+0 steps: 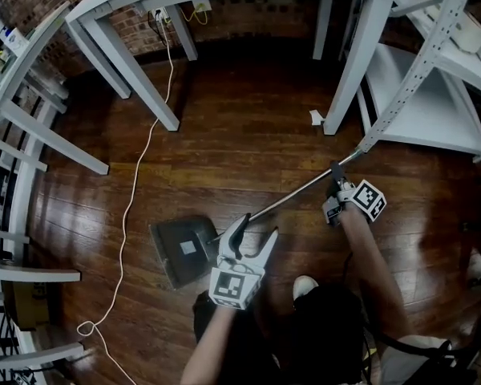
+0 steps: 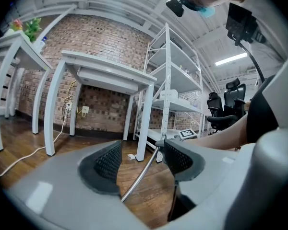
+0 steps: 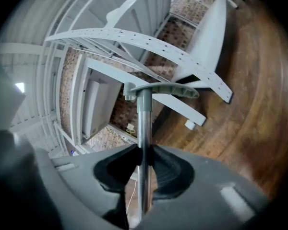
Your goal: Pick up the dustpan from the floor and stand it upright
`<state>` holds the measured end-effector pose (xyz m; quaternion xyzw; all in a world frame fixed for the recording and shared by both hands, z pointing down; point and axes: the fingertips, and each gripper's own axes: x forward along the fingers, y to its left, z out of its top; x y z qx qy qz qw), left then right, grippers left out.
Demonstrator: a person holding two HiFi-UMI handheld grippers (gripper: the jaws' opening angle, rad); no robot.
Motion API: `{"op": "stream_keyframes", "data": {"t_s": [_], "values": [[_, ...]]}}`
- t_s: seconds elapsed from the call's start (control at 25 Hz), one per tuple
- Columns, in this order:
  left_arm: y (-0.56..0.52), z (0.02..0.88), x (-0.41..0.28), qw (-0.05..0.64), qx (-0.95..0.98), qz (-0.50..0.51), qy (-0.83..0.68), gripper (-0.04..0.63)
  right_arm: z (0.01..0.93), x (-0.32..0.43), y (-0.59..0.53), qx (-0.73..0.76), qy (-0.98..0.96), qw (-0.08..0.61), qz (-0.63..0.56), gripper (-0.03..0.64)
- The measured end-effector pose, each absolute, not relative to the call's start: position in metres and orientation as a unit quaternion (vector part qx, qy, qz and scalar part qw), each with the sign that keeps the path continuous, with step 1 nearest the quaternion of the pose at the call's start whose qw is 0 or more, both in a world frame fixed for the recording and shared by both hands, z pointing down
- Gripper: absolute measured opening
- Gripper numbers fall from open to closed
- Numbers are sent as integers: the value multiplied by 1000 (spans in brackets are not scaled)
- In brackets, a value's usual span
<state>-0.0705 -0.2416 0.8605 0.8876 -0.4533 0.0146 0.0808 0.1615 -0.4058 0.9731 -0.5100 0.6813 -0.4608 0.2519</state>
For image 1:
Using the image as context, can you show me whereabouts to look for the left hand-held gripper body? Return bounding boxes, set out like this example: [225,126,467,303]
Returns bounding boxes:
[208,253,266,311]

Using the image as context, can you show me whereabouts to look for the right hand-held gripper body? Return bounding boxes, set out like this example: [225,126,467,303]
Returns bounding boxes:
[321,177,387,228]

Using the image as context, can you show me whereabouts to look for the dark long-handled dustpan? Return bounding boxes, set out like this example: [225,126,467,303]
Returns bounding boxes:
[149,144,370,291]

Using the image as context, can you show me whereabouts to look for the person's left forearm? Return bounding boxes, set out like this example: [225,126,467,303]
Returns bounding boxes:
[180,302,242,385]

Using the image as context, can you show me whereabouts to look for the person's right forearm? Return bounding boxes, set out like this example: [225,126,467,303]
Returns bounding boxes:
[338,206,416,341]

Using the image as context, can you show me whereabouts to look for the person's right white shoe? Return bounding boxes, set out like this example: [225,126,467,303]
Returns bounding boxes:
[293,275,320,302]

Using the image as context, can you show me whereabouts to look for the person's black trousers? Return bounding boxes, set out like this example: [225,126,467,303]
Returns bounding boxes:
[192,282,370,385]

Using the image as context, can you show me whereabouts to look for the white metal shelf rack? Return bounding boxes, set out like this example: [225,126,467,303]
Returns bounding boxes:
[355,0,481,164]

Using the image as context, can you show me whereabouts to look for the person's white shirt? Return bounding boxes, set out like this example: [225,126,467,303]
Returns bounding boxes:
[379,334,453,385]

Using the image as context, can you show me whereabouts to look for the beige open box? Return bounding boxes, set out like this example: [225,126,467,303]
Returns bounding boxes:
[451,11,481,55]

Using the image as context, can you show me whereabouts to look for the small white table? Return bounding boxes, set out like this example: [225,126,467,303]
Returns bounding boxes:
[0,0,111,176]
[0,222,86,373]

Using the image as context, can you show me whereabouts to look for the black equipment bag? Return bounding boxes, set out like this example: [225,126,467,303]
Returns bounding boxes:
[400,342,481,385]

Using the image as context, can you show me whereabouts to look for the cardboard box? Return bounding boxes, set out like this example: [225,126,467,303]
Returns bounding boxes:
[3,280,51,330]

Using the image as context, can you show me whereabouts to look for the black metal railing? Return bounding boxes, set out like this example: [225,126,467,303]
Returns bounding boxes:
[0,90,37,385]

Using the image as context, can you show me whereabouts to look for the small white blue-capped bottle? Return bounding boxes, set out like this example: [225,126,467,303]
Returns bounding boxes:
[0,25,26,52]

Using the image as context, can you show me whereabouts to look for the white floor cable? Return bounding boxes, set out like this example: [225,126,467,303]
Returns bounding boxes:
[75,8,176,385]

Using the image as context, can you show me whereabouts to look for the yellow cable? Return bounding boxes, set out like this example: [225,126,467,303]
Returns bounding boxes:
[179,3,210,26]

